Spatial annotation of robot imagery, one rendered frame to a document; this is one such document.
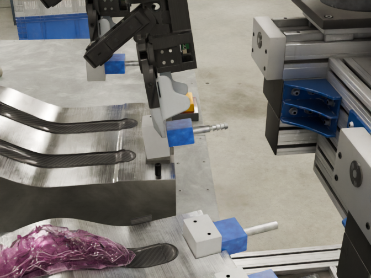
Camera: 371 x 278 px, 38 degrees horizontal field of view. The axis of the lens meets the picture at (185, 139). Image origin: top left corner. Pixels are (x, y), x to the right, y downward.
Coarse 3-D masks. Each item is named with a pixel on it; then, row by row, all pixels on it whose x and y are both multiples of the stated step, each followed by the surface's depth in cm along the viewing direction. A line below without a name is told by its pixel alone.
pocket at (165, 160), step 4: (172, 148) 87; (172, 152) 87; (168, 156) 88; (172, 156) 87; (148, 160) 88; (152, 160) 88; (156, 160) 88; (160, 160) 88; (164, 160) 88; (168, 160) 88; (172, 160) 86
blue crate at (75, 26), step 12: (24, 24) 373; (36, 24) 375; (48, 24) 377; (60, 24) 379; (72, 24) 380; (84, 24) 382; (24, 36) 378; (36, 36) 379; (48, 36) 381; (60, 36) 383; (72, 36) 385; (84, 36) 387
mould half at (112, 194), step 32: (0, 96) 94; (0, 128) 86; (32, 128) 91; (0, 160) 80; (0, 192) 78; (32, 192) 79; (64, 192) 79; (96, 192) 79; (128, 192) 80; (160, 192) 80; (0, 224) 81; (128, 224) 83
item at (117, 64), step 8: (112, 56) 107; (120, 56) 107; (88, 64) 105; (104, 64) 105; (112, 64) 105; (120, 64) 105; (128, 64) 107; (136, 64) 107; (88, 72) 105; (96, 72) 106; (104, 72) 106; (112, 72) 106; (120, 72) 106; (88, 80) 106; (96, 80) 106; (104, 80) 106
